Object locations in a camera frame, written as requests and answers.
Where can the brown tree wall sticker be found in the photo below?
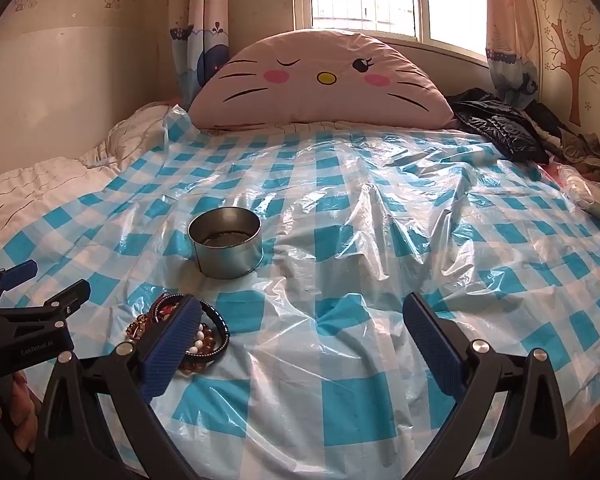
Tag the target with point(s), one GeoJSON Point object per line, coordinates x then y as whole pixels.
{"type": "Point", "coordinates": [575, 60]}

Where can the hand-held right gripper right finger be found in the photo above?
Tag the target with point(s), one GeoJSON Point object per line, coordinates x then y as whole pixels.
{"type": "Point", "coordinates": [435, 347]}

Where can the pile of clothes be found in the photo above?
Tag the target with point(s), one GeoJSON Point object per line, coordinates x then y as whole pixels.
{"type": "Point", "coordinates": [585, 152]}

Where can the blue checked plastic sheet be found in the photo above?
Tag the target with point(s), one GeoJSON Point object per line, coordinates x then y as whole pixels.
{"type": "Point", "coordinates": [370, 220]}

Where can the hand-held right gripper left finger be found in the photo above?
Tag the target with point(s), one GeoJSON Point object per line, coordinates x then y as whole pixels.
{"type": "Point", "coordinates": [167, 347]}

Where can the black puffer jacket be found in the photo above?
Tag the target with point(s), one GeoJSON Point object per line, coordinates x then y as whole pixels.
{"type": "Point", "coordinates": [500, 122]}

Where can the clear plastic bag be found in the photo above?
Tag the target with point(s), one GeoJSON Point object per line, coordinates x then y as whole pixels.
{"type": "Point", "coordinates": [575, 187]}

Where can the person's left hand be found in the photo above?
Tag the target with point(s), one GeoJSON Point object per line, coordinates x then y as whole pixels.
{"type": "Point", "coordinates": [25, 405]}

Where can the whale print curtain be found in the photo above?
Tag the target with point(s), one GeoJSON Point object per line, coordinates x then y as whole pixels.
{"type": "Point", "coordinates": [202, 35]}
{"type": "Point", "coordinates": [512, 35]}

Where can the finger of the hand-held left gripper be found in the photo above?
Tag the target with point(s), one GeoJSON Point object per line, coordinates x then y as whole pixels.
{"type": "Point", "coordinates": [17, 274]}
{"type": "Point", "coordinates": [62, 299]}

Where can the round metal tin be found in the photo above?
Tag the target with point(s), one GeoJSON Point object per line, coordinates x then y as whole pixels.
{"type": "Point", "coordinates": [227, 260]}

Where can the white quilt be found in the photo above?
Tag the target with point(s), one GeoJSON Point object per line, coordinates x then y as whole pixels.
{"type": "Point", "coordinates": [35, 180]}

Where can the pink cat face pillow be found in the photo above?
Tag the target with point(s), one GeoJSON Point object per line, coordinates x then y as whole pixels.
{"type": "Point", "coordinates": [320, 75]}

